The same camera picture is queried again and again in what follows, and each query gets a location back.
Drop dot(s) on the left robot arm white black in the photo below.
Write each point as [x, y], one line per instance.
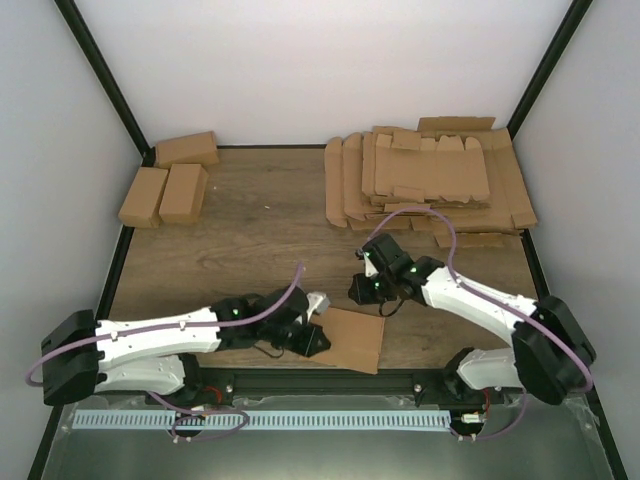
[85, 356]

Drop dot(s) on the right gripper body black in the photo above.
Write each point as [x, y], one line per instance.
[373, 294]

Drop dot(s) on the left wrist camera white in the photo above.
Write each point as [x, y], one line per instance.
[318, 303]

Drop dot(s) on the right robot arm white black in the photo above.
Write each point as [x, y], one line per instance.
[547, 353]

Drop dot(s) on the black corner post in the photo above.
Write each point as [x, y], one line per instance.
[562, 37]
[90, 48]

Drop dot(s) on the stack of flat cardboard sheets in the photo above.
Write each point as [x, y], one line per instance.
[449, 171]

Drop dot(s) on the right black corner post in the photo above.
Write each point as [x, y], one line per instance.
[562, 37]

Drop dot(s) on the folded cardboard box back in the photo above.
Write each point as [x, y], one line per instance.
[200, 148]

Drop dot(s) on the black aluminium frame rail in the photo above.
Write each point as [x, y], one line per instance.
[424, 386]

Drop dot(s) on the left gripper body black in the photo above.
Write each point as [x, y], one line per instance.
[296, 343]

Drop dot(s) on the cardboard box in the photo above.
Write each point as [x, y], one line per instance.
[183, 194]
[200, 148]
[140, 208]
[356, 340]

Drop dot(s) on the left black corner post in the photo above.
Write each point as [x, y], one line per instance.
[90, 48]

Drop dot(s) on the light blue slotted cable duct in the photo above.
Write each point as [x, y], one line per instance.
[266, 420]

